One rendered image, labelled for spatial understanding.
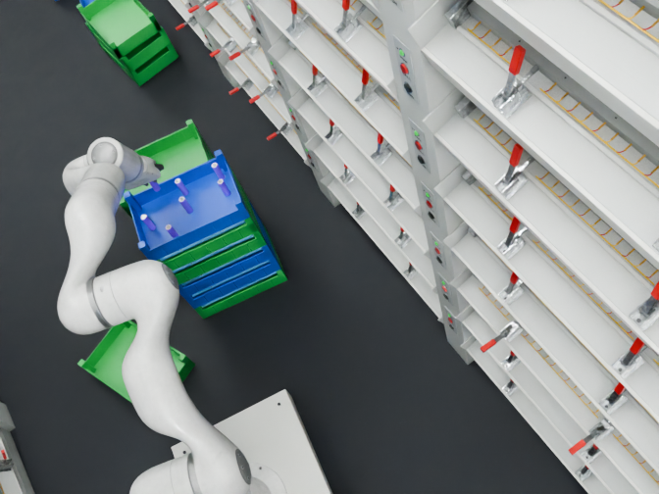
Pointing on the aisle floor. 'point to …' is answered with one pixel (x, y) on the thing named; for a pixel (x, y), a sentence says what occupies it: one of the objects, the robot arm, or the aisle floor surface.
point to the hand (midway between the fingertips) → (147, 177)
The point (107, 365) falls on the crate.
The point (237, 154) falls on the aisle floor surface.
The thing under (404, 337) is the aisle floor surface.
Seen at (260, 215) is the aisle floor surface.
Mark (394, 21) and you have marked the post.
